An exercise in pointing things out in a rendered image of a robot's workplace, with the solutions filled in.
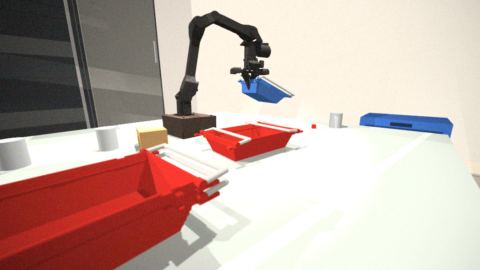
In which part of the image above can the grey cylinder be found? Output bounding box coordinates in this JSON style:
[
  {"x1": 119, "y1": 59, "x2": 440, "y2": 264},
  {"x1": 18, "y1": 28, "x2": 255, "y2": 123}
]
[
  {"x1": 95, "y1": 126, "x2": 119, "y2": 152},
  {"x1": 329, "y1": 112, "x2": 343, "y2": 128},
  {"x1": 0, "y1": 137, "x2": 32, "y2": 171}
]

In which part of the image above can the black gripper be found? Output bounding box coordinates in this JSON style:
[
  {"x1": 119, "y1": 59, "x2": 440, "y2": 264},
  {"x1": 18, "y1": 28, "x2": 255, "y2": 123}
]
[{"x1": 230, "y1": 55, "x2": 269, "y2": 90}]

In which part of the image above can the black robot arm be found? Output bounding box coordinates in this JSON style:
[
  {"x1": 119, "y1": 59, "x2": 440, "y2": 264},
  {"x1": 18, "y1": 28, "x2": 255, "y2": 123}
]
[{"x1": 174, "y1": 11, "x2": 271, "y2": 116}]

